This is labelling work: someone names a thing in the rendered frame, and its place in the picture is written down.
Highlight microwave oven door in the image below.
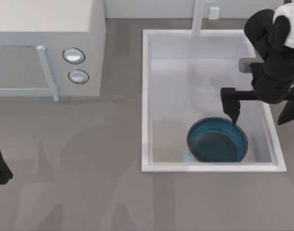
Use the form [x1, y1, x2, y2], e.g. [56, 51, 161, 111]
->
[0, 44, 53, 97]

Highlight pale grey rounded box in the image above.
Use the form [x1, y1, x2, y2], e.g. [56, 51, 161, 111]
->
[238, 57, 256, 75]

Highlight tall white tap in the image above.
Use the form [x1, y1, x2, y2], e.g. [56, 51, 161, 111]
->
[191, 0, 206, 37]

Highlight pale microwave oven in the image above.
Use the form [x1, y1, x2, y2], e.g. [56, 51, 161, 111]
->
[0, 0, 107, 102]

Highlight small round microwave knob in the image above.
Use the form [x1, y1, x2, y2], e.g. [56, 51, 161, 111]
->
[67, 69, 90, 85]

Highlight white sink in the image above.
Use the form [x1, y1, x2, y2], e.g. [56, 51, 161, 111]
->
[141, 29, 288, 173]

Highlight blue bowl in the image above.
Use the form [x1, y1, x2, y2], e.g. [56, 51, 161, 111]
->
[186, 116, 249, 163]

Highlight large round microwave knob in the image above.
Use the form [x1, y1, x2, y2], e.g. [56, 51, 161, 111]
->
[62, 47, 86, 65]

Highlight microwave door handle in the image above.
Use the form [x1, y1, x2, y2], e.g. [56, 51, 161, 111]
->
[35, 45, 59, 102]

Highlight small white tap lever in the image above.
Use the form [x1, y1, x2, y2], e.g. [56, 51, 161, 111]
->
[208, 6, 220, 21]

